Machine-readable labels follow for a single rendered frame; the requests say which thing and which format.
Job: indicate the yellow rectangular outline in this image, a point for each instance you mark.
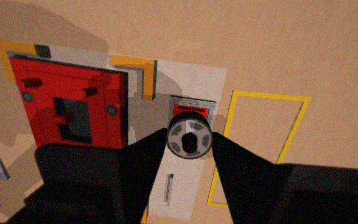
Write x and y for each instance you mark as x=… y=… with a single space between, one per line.
x=236 y=93

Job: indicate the black tyre with grey wheel rim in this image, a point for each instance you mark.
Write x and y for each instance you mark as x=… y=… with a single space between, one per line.
x=186 y=122

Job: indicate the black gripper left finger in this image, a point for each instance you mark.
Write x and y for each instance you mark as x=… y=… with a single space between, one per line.
x=130 y=172

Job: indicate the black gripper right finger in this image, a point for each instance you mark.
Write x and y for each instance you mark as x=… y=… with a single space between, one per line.
x=258 y=191

